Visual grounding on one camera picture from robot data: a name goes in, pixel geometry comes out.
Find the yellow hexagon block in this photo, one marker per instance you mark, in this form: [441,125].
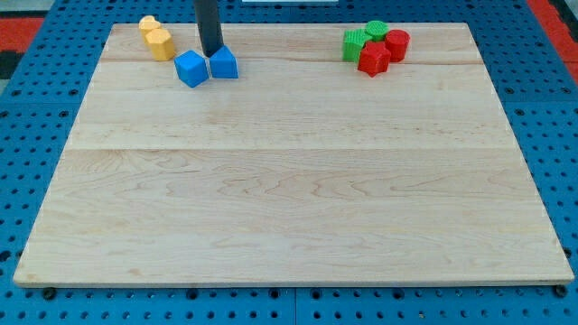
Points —
[160,44]

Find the yellow heart block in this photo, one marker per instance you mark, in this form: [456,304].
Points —
[147,24]

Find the light wooden board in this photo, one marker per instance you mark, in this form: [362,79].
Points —
[302,172]

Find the blue triangular block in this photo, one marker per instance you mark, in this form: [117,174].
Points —
[223,64]

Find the red star block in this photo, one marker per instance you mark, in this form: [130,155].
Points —
[374,58]

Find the blue cube block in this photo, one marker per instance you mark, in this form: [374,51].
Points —
[191,68]

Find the green star block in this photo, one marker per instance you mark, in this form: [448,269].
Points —
[353,43]

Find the green cylinder block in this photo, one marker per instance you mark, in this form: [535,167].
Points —
[377,30]

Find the red cylinder block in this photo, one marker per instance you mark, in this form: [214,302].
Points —
[397,42]

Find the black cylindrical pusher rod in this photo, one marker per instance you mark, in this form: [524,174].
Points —
[209,26]

